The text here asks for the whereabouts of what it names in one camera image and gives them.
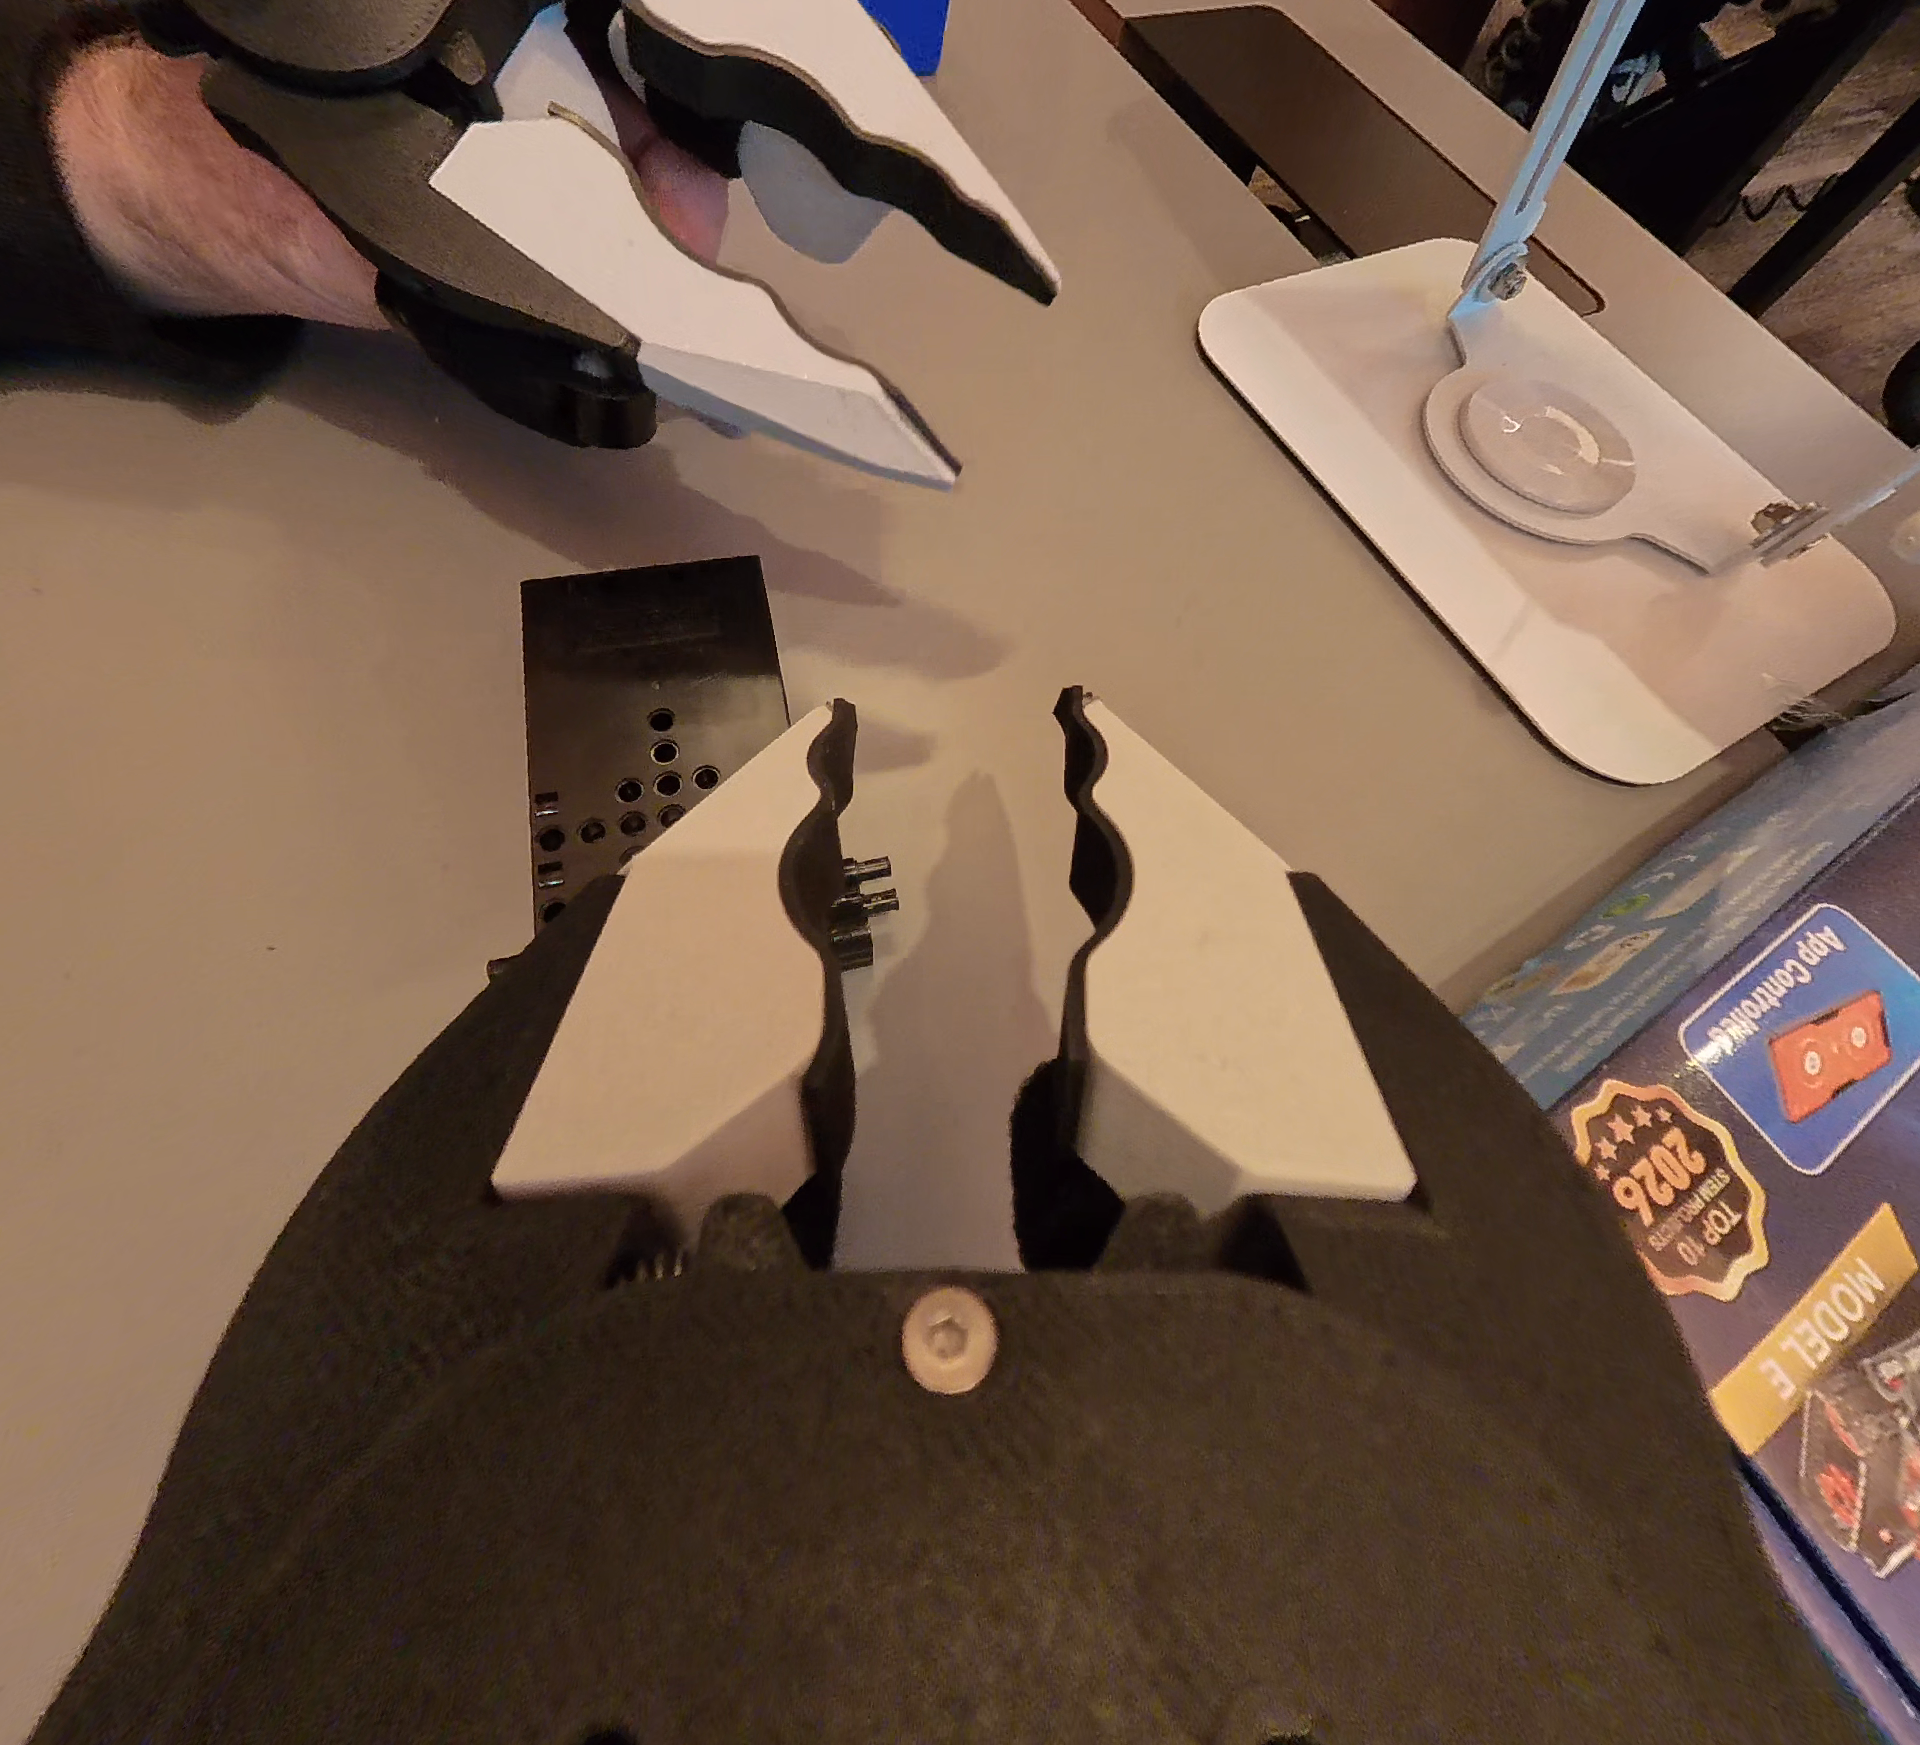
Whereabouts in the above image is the black desk cable cover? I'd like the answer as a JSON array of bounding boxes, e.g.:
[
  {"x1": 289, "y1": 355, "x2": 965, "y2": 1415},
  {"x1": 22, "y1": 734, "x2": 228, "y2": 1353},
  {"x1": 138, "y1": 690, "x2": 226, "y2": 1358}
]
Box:
[{"x1": 987, "y1": 0, "x2": 1611, "y2": 325}]

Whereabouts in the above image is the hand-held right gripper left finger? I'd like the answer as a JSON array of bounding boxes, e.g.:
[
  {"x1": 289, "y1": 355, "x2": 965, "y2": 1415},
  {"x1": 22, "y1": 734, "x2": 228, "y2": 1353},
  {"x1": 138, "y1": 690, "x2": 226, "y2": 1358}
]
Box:
[{"x1": 488, "y1": 698, "x2": 865, "y2": 1205}]

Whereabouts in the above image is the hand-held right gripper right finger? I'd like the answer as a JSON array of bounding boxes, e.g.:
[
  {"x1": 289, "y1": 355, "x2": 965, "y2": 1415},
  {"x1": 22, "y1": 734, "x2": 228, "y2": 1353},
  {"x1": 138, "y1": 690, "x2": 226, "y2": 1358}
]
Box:
[{"x1": 1048, "y1": 685, "x2": 1420, "y2": 1205}]

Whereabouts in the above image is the person's left hand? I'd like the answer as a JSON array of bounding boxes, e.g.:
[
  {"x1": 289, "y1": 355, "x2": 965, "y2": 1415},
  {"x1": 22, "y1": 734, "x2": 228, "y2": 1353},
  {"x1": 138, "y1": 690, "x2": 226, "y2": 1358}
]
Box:
[{"x1": 49, "y1": 49, "x2": 739, "y2": 334}]

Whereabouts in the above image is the black perforated plastic block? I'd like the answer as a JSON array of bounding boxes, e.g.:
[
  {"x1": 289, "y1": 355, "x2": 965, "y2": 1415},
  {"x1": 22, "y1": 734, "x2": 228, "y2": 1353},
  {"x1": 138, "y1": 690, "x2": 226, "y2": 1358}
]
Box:
[{"x1": 517, "y1": 554, "x2": 905, "y2": 984}]

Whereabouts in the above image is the blue robot kit box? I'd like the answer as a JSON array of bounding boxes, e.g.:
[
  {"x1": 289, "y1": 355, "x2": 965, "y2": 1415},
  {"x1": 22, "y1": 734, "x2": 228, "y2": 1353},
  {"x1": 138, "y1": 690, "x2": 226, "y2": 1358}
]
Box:
[{"x1": 1457, "y1": 672, "x2": 1920, "y2": 1745}]

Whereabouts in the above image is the white book stand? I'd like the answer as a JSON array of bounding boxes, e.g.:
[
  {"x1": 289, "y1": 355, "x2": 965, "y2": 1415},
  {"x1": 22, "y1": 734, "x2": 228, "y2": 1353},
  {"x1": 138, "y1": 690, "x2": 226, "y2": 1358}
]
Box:
[{"x1": 1194, "y1": 0, "x2": 1920, "y2": 790}]

